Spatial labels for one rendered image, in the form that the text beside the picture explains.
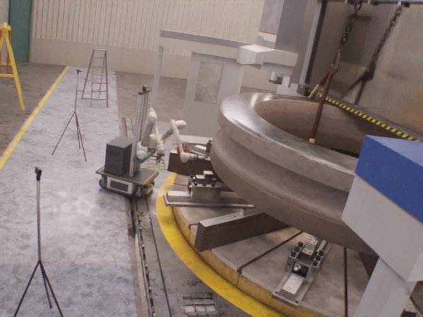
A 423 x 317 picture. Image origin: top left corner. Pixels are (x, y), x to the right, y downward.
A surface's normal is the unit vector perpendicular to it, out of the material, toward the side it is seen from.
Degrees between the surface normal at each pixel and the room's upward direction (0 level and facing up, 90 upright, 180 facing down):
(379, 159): 90
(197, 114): 90
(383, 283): 90
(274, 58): 90
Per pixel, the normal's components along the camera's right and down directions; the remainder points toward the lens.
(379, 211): -0.96, -0.07
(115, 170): -0.23, 0.29
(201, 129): 0.23, 0.37
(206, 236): 0.59, 0.37
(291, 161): -0.67, 0.15
